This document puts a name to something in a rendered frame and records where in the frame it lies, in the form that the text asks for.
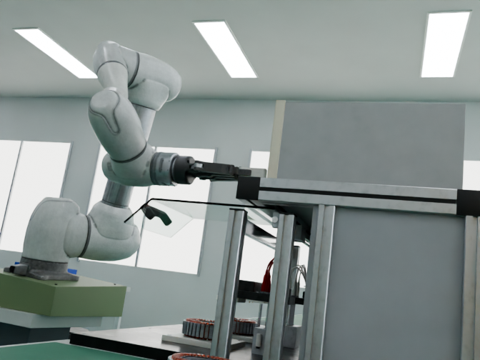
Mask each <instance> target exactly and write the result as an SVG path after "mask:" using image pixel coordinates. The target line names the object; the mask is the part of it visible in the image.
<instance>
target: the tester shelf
mask: <svg viewBox="0 0 480 360"><path fill-rule="evenodd" d="M236 199H238V200H239V201H241V202H242V203H244V204H245V205H250V206H267V207H275V208H276V209H277V210H278V211H280V212H287V213H295V214H296V215H297V220H296V225H302V226H303V227H304V228H306V240H307V241H308V242H309V243H310V236H311V223H312V215H313V207H314V206H318V205H319V204H321V205H325V206H329V205H330V206H335V207H341V208H352V209H370V210H379V211H398V212H408V213H418V214H436V215H446V216H473V217H478V216H480V190H468V189H442V188H429V187H417V186H394V185H382V184H359V183H346V182H335V181H311V180H299V179H275V178H264V177H255V176H239V179H238V184H237V190H236Z"/></svg>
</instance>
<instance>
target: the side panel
mask: <svg viewBox="0 0 480 360"><path fill-rule="evenodd" d="M304 360H480V216H478V217H473V216H446V215H436V214H418V213H408V212H398V211H379V210H370V209H352V208H341V207H335V206H330V205H329V206H325V205H321V204H319V209H318V217H317V225H316V239H315V247H314V261H313V269H312V276H311V291H310V298H309V312H308V320H307V328H306V342H305V350H304Z"/></svg>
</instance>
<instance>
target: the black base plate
mask: <svg viewBox="0 0 480 360"><path fill-rule="evenodd" d="M182 326H183V324H177V325H167V326H149V327H139V328H130V329H112V330H102V331H84V332H74V333H71V338H70V342H69V343H70V344H74V345H78V346H85V347H89V348H94V349H101V350H104V351H112V352H116V353H120V354H127V355H132V356H138V357H143V358H147V359H154V360H168V357H169V356H171V355H172V354H177V353H191V354H192V353H195V354H201V355H202V354H205V355H206V356H207V355H210V351H211V349H208V348H204V347H200V346H192V345H187V344H180V343H175V342H170V341H163V340H161V338H162V334H174V333H180V332H181V331H182ZM251 349H252V343H248V342H246V344H245V346H243V347H240V348H237V349H232V351H230V356H229V359H230V360H262V359H263V355H258V354H252V353H251ZM298 359H299V347H296V348H295V349H293V348H288V347H284V348H283V354H282V360H298Z"/></svg>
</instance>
